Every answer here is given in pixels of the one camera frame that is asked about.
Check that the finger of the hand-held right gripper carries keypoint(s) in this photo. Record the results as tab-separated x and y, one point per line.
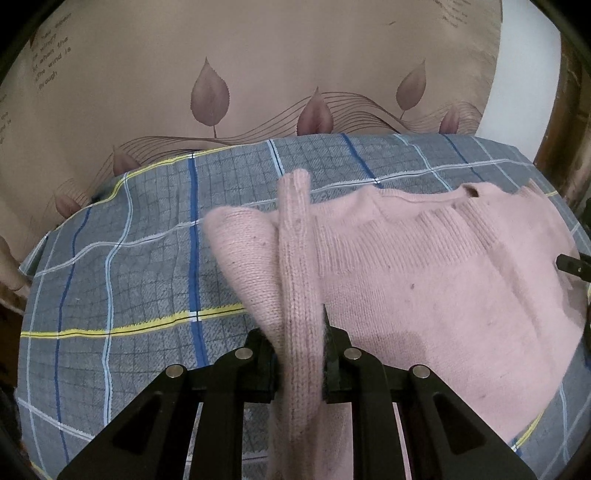
575	265

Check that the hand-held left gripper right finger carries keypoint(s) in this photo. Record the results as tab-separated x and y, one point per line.
340	367

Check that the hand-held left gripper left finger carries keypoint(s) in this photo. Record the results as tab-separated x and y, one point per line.
258	367

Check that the pink knitted sweater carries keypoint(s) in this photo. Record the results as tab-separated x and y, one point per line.
415	286

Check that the blue grey checked blanket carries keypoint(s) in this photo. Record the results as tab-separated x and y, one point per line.
138	277

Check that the beige leaf printed curtain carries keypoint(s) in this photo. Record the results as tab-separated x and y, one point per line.
231	69

